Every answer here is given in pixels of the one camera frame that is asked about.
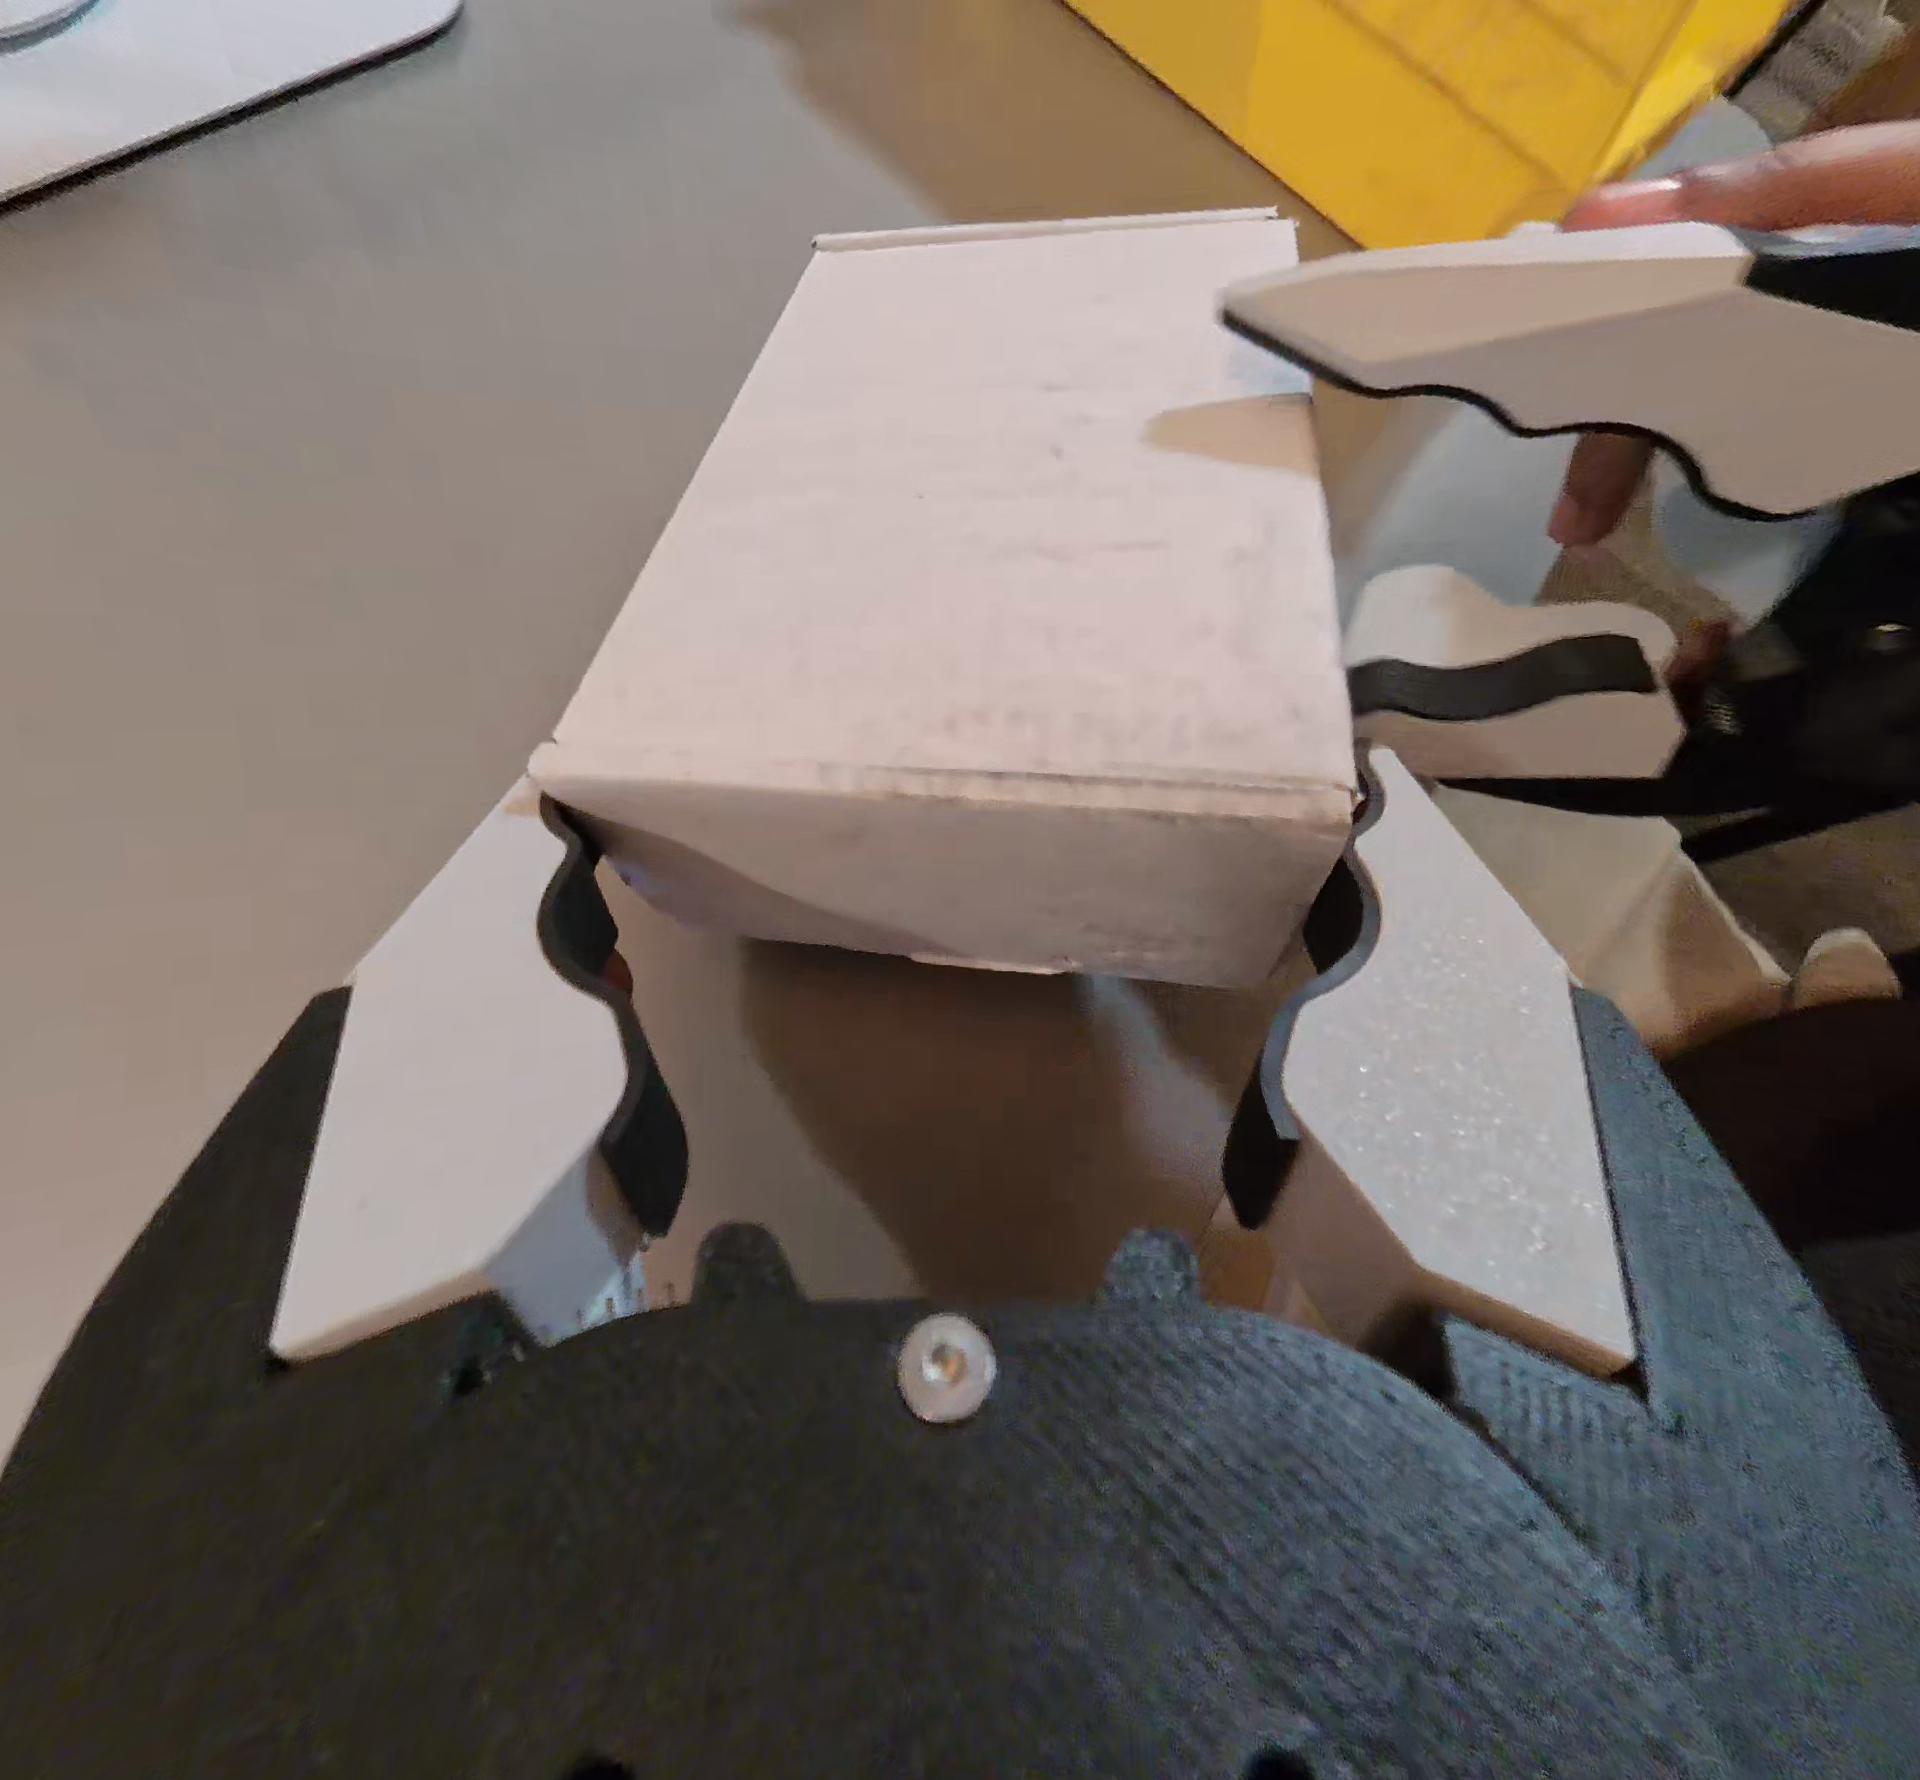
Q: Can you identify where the grey desk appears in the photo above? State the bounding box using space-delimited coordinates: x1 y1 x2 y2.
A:
0 0 1650 1467

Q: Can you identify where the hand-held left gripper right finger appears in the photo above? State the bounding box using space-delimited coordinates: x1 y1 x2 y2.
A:
1222 741 1641 1370

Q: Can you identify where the yellow plastic bin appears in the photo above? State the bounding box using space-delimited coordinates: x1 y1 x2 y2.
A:
945 0 1920 251

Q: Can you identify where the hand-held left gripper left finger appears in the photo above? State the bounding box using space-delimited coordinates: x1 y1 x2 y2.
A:
267 780 687 1367

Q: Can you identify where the person's right hand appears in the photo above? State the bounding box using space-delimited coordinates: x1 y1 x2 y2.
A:
1543 115 1920 552

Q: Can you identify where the white cardboard mailer box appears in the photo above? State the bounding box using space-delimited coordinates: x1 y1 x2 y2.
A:
527 209 1368 990

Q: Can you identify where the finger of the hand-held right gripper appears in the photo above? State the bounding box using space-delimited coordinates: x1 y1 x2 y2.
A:
1341 562 1690 784
1218 220 1920 522

